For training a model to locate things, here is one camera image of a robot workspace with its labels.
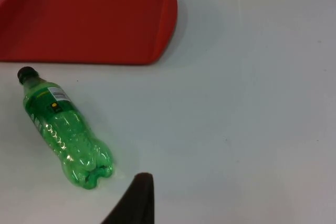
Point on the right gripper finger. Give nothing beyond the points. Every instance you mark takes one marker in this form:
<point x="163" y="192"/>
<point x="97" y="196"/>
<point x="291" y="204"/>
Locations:
<point x="136" y="203"/>

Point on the green plastic bottle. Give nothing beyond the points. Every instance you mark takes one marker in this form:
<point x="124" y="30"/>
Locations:
<point x="65" y="132"/>

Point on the red plastic tray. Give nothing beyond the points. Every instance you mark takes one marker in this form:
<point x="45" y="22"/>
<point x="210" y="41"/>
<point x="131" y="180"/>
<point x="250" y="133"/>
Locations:
<point x="86" y="22"/>

